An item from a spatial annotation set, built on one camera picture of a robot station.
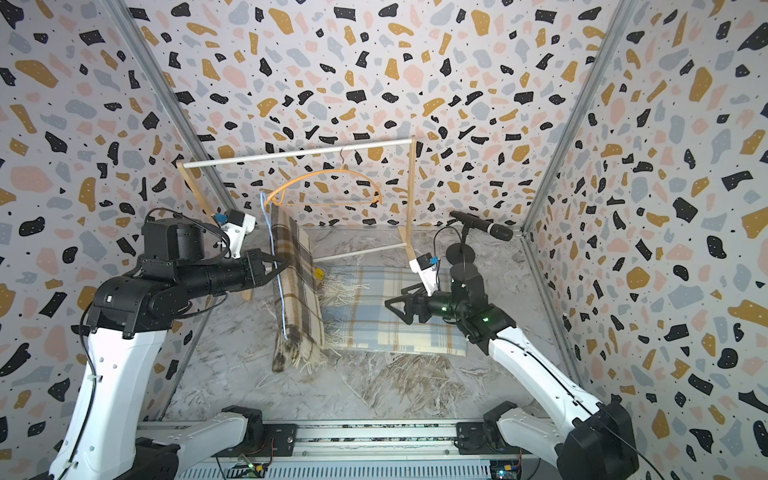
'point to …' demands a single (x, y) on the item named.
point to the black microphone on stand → (462, 253)
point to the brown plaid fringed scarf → (299, 332)
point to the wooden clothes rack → (407, 235)
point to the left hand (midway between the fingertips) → (289, 262)
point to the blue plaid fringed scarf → (359, 319)
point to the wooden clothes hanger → (344, 169)
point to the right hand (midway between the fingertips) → (396, 300)
